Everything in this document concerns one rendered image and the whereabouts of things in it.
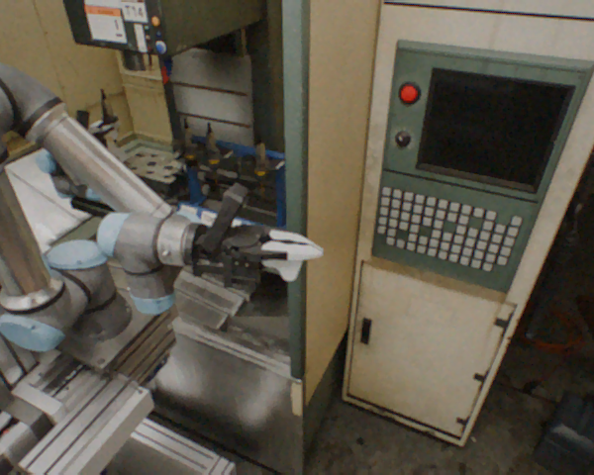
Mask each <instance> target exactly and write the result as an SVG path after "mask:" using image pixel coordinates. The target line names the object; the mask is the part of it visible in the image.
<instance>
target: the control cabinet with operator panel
mask: <svg viewBox="0 0 594 475"><path fill-rule="evenodd" d="M367 136H368V142H366V153H365V163H364V173H363V184H362V195H361V205H360V216H359V227H358V238H357V249H356V259H355V270H354V280H353V291H352V301H351V312H350V323H349V334H348V344H347V354H346V364H345V376H344V385H343V396H342V398H343V399H344V400H346V401H350V402H352V403H354V405H355V406H356V407H357V408H359V409H361V410H363V409H370V410H372V411H375V412H377V413H380V415H382V416H385V417H387V418H391V419H393V420H396V421H398V422H401V423H403V424H406V425H408V426H411V427H414V428H418V429H421V430H423V431H426V432H428V433H431V434H433V435H437V436H438V438H439V440H441V441H442V442H446V443H449V442H451V441H452V442H454V443H457V444H459V445H465V443H466V440H467V438H468V436H469V433H470V431H471V429H472V426H473V424H474V421H475V419H476V416H477V414H478V412H479V409H481V407H482V405H483V402H484V399H485V397H486V394H487V392H488V390H489V387H490V385H491V383H492V380H493V378H494V375H495V373H496V370H497V368H498V366H499V363H501V361H502V359H503V356H504V353H505V351H506V348H507V346H508V344H509V341H510V339H511V337H512V335H513V331H514V329H515V327H516V324H517V322H518V320H519V317H520V316H521V314H522V310H524V308H525V306H526V303H527V301H528V299H529V296H530V294H531V292H532V290H533V286H534V284H535V282H536V279H537V277H538V275H539V272H540V270H541V268H542V264H543V262H544V260H545V256H546V254H547V251H548V249H549V248H550V247H551V244H552V241H553V239H554V237H555V234H556V232H557V230H558V227H559V225H560V223H561V219H562V217H563V215H564V212H565V210H566V208H567V205H568V203H569V201H570V199H571V195H572V193H573V191H574V188H575V186H576V184H577V181H578V179H579V177H580V174H582V171H583V169H584V166H585V164H586V162H587V159H588V157H589V155H590V153H591V150H592V148H593V145H594V0H381V5H380V16H379V26H378V37H377V48H376V58H375V67H374V78H373V89H372V100H371V110H370V120H369V132H367Z"/></svg>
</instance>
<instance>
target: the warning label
mask: <svg viewBox="0 0 594 475"><path fill-rule="evenodd" d="M84 7H86V10H87V15H88V19H89V23H90V27H91V30H92V34H93V38H95V39H102V40H110V41H118V42H125V43H126V42H127V41H126V36H125V32H124V27H123V23H122V17H121V13H120V9H114V8H103V7H94V6H84Z"/></svg>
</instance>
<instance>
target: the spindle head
mask: <svg viewBox="0 0 594 475"><path fill-rule="evenodd" d="M62 1H63V4H64V8H65V11H66V16H67V19H68V22H69V26H70V28H71V32H72V35H73V40H74V42H75V44H76V45H80V46H87V47H95V48H107V49H113V50H121V51H128V52H135V53H141V54H149V55H156V56H157V52H156V47H155V41H154V36H153V30H152V25H151V19H150V13H149V3H148V0H144V1H145V6H146V11H147V17H148V22H147V23H144V21H142V22H135V21H126V20H125V17H124V12H123V8H117V7H106V6H97V5H88V4H86V1H85V0H62ZM158 3H159V9H160V15H161V20H162V27H163V33H164V39H165V45H166V50H167V56H174V55H177V54H179V53H182V52H184V51H187V50H189V49H192V48H197V47H199V46H202V45H203V44H206V43H208V42H211V41H213V40H216V39H219V38H222V37H223V36H224V35H227V34H229V33H232V32H234V31H237V30H239V29H243V28H245V27H248V26H250V25H253V24H255V23H258V22H260V21H261V18H263V15H261V5H262V0H158ZM84 6H94V7H103V8H114V9H120V13H121V17H122V23H123V27H124V32H125V36H126V41H127V42H126V43H125V42H118V41H110V40H102V39H95V38H93V34H92V30H91V27H90V23H89V19H88V15H87V10H86V7H84ZM135 25H140V26H143V31H144V26H145V25H147V26H149V28H150V33H149V34H147V33H146V32H145V31H144V36H145V41H146V36H150V37H151V39H152V42H151V44H149V43H148V42H147V41H146V46H147V50H148V45H151V46H152V47H153V49H154V51H153V53H152V54H150V52H149V51H143V52H142V51H141V50H140V49H139V44H138V39H137V35H136V30H135Z"/></svg>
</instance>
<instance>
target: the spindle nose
mask: <svg viewBox="0 0 594 475"><path fill-rule="evenodd" d="M120 55H121V60H122V63H123V65H124V68H125V69H126V70H128V71H133V72H144V71H152V70H156V69H159V68H160V67H161V66H162V59H161V57H157V56H156V55H149V54H141V53H135V52H128V51H121V50H120Z"/></svg>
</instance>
